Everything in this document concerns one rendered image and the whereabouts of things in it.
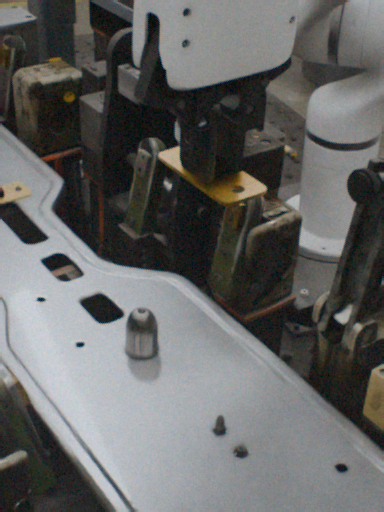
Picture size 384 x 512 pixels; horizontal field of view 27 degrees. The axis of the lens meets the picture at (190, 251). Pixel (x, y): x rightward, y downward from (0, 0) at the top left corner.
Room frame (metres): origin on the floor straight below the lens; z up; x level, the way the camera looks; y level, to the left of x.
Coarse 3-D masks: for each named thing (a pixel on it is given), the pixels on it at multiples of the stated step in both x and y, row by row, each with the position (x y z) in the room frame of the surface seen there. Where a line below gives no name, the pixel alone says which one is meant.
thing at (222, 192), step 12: (168, 156) 0.51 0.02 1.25; (216, 156) 0.49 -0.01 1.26; (180, 168) 0.49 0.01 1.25; (216, 168) 0.48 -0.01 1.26; (192, 180) 0.47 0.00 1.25; (216, 180) 0.47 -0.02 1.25; (228, 180) 0.47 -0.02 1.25; (240, 180) 0.47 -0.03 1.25; (252, 180) 0.48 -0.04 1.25; (204, 192) 0.46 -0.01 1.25; (216, 192) 0.46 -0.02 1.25; (228, 192) 0.46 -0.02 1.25; (252, 192) 0.46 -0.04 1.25; (264, 192) 0.46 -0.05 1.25; (228, 204) 0.44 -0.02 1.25
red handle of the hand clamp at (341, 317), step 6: (378, 294) 0.57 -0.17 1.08; (342, 306) 0.57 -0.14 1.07; (348, 306) 0.56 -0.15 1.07; (336, 312) 0.57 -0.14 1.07; (342, 312) 0.56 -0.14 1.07; (348, 312) 0.56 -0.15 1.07; (336, 318) 0.56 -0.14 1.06; (342, 318) 0.56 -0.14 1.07; (348, 318) 0.55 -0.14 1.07; (342, 324) 0.55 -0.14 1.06
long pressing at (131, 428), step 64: (0, 128) 1.04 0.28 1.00; (64, 192) 0.87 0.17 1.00; (0, 256) 0.72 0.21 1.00; (0, 320) 0.61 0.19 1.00; (64, 320) 0.61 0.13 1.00; (192, 320) 0.62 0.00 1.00; (64, 384) 0.52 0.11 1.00; (128, 384) 0.53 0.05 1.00; (192, 384) 0.53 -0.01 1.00; (256, 384) 0.53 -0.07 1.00; (64, 448) 0.45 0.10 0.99; (128, 448) 0.45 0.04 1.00; (192, 448) 0.45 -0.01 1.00; (256, 448) 0.46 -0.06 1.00; (320, 448) 0.46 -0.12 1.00
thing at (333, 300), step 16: (368, 160) 0.58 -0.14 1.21; (352, 176) 0.56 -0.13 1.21; (368, 176) 0.55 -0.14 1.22; (352, 192) 0.55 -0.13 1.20; (368, 192) 0.54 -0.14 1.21; (368, 208) 0.58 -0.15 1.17; (352, 224) 0.57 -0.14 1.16; (368, 224) 0.57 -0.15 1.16; (352, 240) 0.57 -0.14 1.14; (368, 240) 0.57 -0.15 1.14; (352, 256) 0.57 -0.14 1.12; (368, 256) 0.56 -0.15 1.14; (336, 272) 0.57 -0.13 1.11; (352, 272) 0.57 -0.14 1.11; (368, 272) 0.55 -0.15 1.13; (336, 288) 0.57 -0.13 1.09; (352, 288) 0.56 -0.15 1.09; (368, 288) 0.55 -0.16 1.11; (336, 304) 0.57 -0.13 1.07; (368, 304) 0.55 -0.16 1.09; (352, 320) 0.54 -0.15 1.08
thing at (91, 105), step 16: (80, 96) 1.00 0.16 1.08; (96, 96) 1.00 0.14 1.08; (80, 112) 0.99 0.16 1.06; (96, 112) 0.95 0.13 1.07; (80, 128) 0.99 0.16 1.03; (96, 128) 0.96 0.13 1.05; (96, 144) 0.96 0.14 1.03; (96, 160) 0.96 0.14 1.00; (96, 176) 0.96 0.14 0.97; (96, 192) 0.98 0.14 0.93; (96, 208) 0.99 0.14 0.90; (96, 224) 0.98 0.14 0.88; (96, 240) 0.98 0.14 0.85
